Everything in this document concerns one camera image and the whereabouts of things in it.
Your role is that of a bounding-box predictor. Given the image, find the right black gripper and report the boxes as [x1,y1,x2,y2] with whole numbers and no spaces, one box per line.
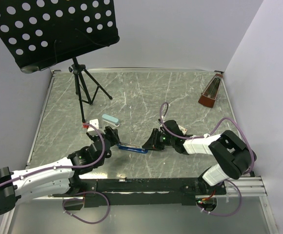
[142,128,175,151]

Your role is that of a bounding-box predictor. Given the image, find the blue black stapler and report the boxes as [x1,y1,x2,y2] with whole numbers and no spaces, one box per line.
[117,142,148,154]

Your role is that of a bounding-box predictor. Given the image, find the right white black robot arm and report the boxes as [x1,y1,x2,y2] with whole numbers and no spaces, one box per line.
[142,120,257,194]

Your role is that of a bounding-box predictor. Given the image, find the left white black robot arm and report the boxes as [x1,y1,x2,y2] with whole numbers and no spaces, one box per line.
[0,126,120,215]

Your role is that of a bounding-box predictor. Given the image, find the light blue white stapler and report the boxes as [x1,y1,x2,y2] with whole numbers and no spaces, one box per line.
[102,114,120,127]

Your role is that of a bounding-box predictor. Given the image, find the small staple box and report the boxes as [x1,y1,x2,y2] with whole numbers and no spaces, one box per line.
[179,125,187,135]

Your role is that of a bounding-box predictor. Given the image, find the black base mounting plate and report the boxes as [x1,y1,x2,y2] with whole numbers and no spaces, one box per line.
[52,177,227,208]

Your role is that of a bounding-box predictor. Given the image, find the brown wooden metronome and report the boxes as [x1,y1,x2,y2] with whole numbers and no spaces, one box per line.
[198,73,223,108]

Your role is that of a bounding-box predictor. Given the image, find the black music stand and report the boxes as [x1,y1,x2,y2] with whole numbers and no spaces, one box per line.
[0,0,121,124]

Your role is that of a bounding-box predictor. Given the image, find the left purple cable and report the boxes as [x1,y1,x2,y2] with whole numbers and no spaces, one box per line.
[0,123,106,195]

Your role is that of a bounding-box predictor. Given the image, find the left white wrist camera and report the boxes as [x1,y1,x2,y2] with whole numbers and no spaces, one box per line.
[82,118,104,136]

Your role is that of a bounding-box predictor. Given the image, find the aluminium frame rail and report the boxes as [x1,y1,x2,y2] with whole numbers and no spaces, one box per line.
[225,176,267,197]

